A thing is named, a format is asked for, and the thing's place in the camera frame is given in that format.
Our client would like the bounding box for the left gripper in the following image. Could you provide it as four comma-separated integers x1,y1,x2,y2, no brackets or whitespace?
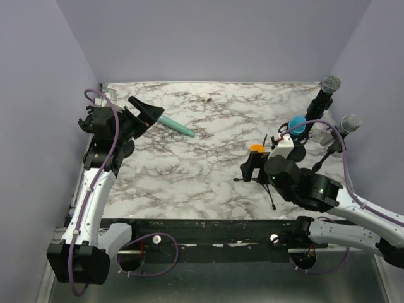
114,96,163,146

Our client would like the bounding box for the black tripod shock-mount stand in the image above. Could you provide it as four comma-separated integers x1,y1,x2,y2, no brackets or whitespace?
234,116,310,210

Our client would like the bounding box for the mint green microphone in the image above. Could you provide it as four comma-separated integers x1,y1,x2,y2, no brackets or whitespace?
157,116,195,138

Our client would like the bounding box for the blue microphone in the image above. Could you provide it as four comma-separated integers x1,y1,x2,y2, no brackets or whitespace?
287,116,306,137

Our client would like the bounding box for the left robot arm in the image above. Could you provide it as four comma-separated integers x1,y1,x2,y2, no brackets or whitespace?
47,96,165,285

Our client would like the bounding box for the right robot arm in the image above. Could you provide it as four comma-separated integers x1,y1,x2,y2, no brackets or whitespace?
240,151,403,268

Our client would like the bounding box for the white pipe elbow fitting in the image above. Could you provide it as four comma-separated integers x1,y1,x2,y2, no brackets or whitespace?
201,93,212,102

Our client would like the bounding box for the black round-base stand rear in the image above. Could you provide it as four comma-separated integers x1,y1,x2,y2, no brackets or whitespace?
288,124,313,163

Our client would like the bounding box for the black round-base stand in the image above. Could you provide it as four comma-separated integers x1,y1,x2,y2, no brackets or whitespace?
311,130,347,172
288,124,313,163

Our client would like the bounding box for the black round-base stand front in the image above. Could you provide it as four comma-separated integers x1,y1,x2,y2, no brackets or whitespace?
311,130,347,172

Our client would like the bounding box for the grey microphone silver grille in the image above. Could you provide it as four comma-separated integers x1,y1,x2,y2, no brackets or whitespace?
319,114,363,146

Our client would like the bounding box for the black microphone silver grille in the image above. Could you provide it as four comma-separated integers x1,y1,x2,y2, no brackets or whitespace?
305,75,341,121

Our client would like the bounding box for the orange tape measure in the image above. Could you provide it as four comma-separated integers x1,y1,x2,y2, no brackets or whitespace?
250,144,266,153

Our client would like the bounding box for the clear plastic screw box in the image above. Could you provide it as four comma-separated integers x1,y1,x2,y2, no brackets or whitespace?
313,110,336,146

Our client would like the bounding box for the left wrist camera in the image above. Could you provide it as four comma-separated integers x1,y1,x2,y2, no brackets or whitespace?
95,88,118,107

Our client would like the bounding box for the black mounting rail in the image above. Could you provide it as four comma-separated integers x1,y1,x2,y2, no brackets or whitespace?
100,217,329,267

